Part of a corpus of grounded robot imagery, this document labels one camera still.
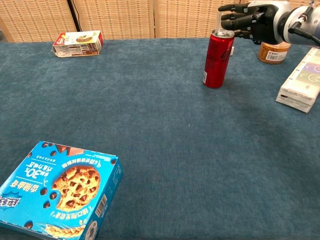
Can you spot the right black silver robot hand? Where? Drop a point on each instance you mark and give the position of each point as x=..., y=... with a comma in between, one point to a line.
x=265, y=22

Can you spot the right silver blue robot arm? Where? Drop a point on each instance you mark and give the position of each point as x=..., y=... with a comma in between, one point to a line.
x=316, y=17

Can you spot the red soda can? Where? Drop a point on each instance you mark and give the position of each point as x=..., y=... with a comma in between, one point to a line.
x=216, y=62

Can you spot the clear jar brown contents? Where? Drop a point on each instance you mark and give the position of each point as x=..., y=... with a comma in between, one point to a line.
x=272, y=53

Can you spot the bamboo folding screen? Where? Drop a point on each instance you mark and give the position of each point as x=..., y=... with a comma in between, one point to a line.
x=125, y=17

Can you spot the blue table cloth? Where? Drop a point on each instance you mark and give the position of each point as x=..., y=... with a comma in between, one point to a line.
x=162, y=125

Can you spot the red white snack box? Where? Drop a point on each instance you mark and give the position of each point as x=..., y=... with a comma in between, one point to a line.
x=80, y=43

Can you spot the black tripod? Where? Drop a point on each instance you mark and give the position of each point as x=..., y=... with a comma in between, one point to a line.
x=72, y=10

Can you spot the blue cookie box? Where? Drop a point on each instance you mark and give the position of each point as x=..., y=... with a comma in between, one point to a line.
x=62, y=190

